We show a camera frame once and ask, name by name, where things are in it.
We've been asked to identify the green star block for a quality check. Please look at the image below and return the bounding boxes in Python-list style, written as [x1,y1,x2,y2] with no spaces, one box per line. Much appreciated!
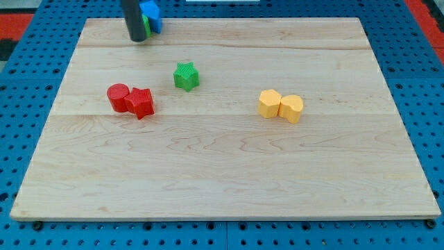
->
[173,62,200,92]

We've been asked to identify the red star block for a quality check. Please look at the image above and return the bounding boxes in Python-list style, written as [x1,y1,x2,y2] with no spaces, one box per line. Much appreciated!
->
[123,87,155,119]

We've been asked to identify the green circle block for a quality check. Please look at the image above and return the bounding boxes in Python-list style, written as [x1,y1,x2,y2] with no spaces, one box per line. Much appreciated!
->
[142,15,151,38]

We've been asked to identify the wooden board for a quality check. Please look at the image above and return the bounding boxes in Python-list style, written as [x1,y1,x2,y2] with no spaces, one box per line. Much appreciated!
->
[10,17,441,222]

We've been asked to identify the yellow hexagon block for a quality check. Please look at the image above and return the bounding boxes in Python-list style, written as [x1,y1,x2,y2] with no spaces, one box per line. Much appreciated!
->
[257,89,282,118]

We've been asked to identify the yellow heart block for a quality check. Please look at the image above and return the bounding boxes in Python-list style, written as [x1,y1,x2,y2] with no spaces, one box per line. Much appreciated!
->
[277,95,304,124]

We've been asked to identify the red cylinder block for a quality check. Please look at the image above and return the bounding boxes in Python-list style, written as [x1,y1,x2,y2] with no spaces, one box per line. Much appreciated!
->
[106,83,130,113]

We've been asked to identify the blue block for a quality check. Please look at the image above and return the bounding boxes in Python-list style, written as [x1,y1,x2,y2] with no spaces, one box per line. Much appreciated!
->
[139,0,162,33]

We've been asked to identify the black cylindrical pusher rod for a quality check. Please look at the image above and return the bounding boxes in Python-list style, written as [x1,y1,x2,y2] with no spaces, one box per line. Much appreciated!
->
[121,0,147,42]

